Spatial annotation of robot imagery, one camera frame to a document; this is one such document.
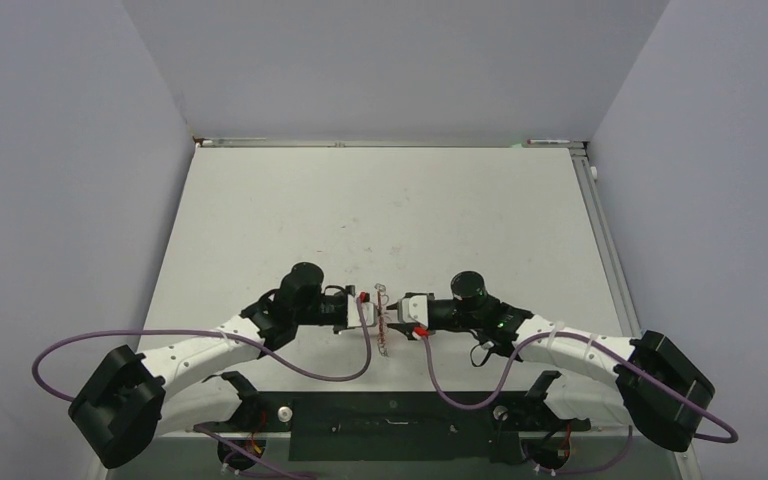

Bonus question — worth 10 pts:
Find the purple cable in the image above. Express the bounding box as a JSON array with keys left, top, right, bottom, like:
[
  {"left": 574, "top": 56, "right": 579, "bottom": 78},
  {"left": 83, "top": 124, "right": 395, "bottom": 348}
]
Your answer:
[
  {"left": 31, "top": 294, "right": 373, "bottom": 480},
  {"left": 421, "top": 327, "right": 740, "bottom": 478}
]

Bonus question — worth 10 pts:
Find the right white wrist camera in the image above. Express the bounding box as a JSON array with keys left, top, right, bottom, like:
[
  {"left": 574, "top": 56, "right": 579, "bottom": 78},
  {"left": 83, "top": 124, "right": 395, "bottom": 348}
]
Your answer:
[{"left": 387, "top": 294, "right": 430, "bottom": 340}]

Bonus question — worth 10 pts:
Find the marker pen on rail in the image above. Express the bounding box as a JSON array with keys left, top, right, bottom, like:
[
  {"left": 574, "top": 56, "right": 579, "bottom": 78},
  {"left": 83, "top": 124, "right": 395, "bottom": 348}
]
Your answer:
[{"left": 524, "top": 139, "right": 573, "bottom": 147}]

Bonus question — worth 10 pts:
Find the back aluminium rail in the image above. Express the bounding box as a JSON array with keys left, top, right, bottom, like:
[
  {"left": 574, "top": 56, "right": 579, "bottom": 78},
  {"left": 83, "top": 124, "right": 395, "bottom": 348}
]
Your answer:
[{"left": 194, "top": 138, "right": 586, "bottom": 150}]

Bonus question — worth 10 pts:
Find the aluminium rail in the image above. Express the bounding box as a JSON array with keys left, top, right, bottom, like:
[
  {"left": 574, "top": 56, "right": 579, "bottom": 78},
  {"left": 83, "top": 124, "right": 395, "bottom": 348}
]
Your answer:
[
  {"left": 569, "top": 141, "right": 643, "bottom": 337},
  {"left": 194, "top": 138, "right": 586, "bottom": 150},
  {"left": 97, "top": 390, "right": 695, "bottom": 440}
]

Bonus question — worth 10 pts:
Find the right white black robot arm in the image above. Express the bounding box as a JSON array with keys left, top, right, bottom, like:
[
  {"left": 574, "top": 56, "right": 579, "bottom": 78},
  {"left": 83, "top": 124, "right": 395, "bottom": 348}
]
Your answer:
[{"left": 395, "top": 271, "right": 715, "bottom": 452}]

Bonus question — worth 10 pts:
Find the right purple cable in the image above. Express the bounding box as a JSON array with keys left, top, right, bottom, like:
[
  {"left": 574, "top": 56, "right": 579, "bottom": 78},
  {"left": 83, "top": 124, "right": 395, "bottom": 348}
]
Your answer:
[{"left": 421, "top": 327, "right": 740, "bottom": 478}]

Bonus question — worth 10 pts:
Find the right aluminium rail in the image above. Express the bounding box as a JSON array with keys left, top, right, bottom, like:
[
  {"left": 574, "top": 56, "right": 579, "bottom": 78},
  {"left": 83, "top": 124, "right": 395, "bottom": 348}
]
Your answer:
[{"left": 569, "top": 141, "right": 643, "bottom": 337}]

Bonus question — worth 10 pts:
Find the front aluminium rail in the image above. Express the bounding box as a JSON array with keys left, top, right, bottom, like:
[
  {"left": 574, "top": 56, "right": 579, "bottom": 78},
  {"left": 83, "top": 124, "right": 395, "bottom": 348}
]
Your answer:
[{"left": 97, "top": 390, "right": 695, "bottom": 440}]

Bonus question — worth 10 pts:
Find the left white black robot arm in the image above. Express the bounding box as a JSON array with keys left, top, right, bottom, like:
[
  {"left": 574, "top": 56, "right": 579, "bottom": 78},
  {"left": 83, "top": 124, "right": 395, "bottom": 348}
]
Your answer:
[{"left": 68, "top": 262, "right": 375, "bottom": 469}]

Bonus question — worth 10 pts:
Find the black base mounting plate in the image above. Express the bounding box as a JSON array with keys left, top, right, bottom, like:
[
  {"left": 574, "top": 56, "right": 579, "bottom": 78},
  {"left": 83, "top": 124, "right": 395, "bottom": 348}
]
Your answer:
[{"left": 208, "top": 391, "right": 591, "bottom": 464}]

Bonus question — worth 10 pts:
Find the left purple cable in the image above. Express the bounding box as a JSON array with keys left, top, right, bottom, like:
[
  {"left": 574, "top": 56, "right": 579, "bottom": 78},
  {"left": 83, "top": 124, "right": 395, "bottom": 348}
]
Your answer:
[{"left": 31, "top": 294, "right": 373, "bottom": 480}]

